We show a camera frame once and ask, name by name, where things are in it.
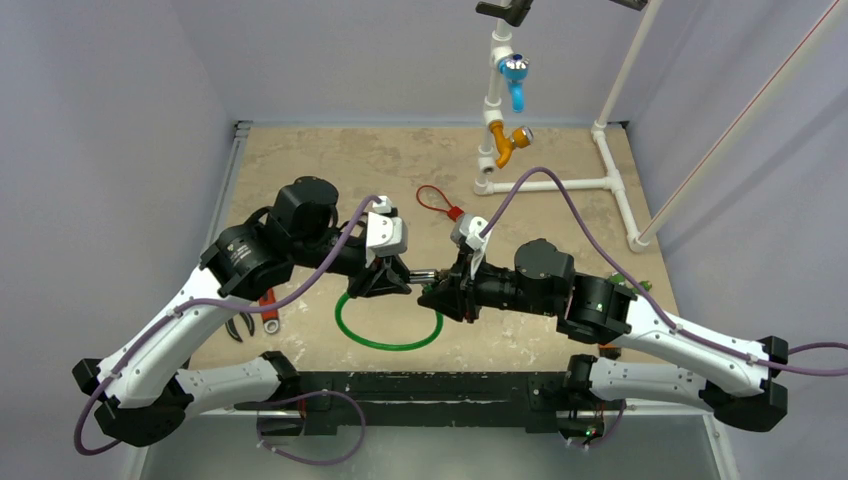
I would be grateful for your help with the green cable lock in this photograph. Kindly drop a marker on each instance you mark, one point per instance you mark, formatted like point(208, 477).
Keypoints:
point(394, 323)

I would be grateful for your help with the orange faucet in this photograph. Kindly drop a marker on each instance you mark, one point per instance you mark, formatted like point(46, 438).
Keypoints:
point(505, 144)

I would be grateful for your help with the blue faucet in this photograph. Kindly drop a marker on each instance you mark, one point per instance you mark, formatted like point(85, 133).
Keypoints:
point(514, 69)

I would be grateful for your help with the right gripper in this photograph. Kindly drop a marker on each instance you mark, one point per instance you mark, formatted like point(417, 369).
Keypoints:
point(470, 288)

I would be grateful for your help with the red cable lock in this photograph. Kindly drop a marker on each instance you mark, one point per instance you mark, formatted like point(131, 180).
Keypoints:
point(434, 199)

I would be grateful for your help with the green pipe fitting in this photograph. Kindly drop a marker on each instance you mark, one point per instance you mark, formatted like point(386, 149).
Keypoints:
point(621, 280)

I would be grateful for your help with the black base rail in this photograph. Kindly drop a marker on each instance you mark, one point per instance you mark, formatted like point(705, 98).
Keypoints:
point(537, 402)

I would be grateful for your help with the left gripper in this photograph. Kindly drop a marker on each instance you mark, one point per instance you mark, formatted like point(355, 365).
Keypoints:
point(387, 274)

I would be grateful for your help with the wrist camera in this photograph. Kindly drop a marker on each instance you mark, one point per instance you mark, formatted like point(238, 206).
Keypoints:
point(472, 244)
point(386, 235)

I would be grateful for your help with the orange black brush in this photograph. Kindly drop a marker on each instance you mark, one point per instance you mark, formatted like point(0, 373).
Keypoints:
point(609, 346)

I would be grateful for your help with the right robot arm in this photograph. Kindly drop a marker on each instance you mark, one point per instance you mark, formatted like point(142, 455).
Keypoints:
point(731, 378)

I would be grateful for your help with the red adjustable wrench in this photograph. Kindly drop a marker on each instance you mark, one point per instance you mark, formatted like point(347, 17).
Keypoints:
point(270, 318)

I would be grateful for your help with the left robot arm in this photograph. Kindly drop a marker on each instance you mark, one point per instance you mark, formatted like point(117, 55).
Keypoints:
point(144, 391)

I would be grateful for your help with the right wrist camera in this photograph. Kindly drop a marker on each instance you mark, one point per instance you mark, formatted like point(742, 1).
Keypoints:
point(472, 244)

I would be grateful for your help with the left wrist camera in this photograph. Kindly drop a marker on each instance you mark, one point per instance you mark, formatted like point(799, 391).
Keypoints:
point(386, 235)

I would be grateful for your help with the white PVC pipe frame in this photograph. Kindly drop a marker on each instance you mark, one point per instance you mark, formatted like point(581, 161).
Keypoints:
point(509, 15)

